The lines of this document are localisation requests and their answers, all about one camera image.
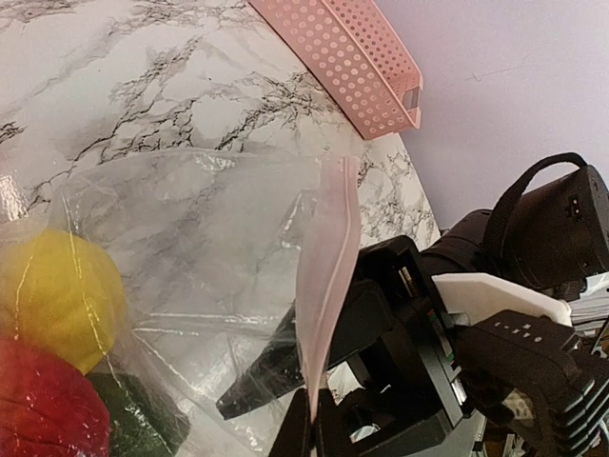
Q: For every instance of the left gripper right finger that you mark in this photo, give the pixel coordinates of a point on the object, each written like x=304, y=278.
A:
x=332, y=439

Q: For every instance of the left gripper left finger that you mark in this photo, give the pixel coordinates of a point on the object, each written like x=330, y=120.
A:
x=295, y=436

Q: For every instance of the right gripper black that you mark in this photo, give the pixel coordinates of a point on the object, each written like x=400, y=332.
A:
x=392, y=334

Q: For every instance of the clear zip top bag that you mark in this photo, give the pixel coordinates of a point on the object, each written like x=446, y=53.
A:
x=213, y=250

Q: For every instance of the yellow fake pepper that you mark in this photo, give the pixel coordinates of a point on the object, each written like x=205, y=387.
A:
x=63, y=294

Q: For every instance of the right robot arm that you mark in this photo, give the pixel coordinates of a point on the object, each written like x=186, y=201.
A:
x=548, y=232

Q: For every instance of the green fake pepper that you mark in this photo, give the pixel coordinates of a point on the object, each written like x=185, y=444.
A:
x=144, y=421

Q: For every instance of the red fake pepper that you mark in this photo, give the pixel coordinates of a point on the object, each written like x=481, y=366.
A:
x=48, y=407

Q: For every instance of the pink plastic basket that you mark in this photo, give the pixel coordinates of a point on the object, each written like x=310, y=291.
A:
x=353, y=51

